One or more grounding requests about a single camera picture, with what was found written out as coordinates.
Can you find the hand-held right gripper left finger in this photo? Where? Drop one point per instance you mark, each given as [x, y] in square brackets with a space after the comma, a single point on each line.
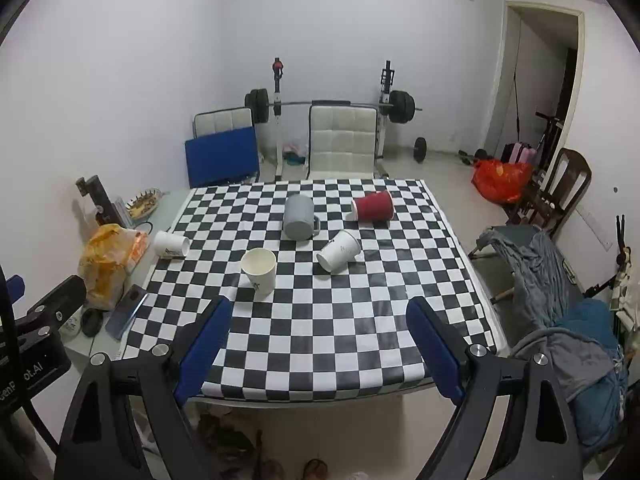
[202, 347]

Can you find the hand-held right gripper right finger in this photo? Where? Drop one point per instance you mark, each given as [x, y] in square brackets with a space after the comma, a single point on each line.
[436, 350]

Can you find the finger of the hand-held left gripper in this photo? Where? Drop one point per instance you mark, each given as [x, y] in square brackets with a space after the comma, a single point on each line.
[57, 300]
[15, 286]

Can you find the white paper cup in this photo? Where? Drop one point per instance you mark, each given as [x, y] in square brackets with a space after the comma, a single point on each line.
[167, 244]
[260, 277]
[340, 251]

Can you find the red paper cup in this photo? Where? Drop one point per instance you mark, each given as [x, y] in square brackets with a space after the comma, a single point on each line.
[375, 206]

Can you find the grey mug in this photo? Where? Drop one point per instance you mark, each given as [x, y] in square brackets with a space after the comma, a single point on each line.
[298, 216]

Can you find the small white container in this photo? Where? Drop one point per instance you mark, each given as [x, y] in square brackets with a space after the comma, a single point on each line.
[71, 325]

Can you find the black computer mouse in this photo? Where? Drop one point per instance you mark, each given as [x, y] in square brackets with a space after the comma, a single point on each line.
[91, 321]

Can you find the yellow plastic bag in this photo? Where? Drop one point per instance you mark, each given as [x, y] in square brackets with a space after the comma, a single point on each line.
[107, 260]

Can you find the dark blue smartphone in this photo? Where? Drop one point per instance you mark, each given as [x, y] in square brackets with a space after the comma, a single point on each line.
[125, 312]

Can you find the dark shoes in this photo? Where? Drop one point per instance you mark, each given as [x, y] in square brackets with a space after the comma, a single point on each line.
[222, 437]

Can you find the black stand device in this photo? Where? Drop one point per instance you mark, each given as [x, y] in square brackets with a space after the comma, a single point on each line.
[102, 199]

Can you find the black white checkered tablecloth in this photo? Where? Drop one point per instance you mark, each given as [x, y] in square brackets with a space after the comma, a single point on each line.
[325, 320]

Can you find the grey garment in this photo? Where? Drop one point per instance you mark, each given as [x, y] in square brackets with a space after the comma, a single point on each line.
[565, 356]

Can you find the grey cloth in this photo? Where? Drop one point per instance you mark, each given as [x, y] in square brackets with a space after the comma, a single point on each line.
[545, 266]

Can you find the dark folding chair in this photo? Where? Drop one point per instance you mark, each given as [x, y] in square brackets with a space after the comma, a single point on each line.
[515, 234]

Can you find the blue garment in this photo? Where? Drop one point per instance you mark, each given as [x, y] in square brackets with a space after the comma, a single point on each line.
[595, 321]

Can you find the brown slipper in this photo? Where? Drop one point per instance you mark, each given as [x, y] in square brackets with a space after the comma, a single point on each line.
[315, 470]

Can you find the red plastic bag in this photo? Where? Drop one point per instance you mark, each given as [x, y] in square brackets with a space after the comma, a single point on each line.
[500, 178]

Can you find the blue board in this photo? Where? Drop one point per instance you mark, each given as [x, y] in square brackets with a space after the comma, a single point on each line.
[220, 157]

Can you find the pink bag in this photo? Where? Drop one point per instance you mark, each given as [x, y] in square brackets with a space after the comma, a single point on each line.
[517, 153]

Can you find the pink and teal cloth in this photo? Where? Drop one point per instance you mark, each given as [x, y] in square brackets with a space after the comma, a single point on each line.
[294, 155]

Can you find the brown wooden chair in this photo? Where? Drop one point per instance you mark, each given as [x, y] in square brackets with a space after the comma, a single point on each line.
[571, 175]

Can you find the white padded chair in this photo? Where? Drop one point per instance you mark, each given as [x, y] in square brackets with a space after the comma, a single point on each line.
[222, 120]
[342, 145]

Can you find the white barbell rack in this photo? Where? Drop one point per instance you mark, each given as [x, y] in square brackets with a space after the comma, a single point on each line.
[276, 132]

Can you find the black scooter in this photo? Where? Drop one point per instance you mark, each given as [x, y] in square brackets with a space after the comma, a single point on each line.
[547, 132]

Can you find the black barbell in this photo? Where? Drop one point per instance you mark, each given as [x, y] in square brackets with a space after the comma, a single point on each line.
[402, 106]

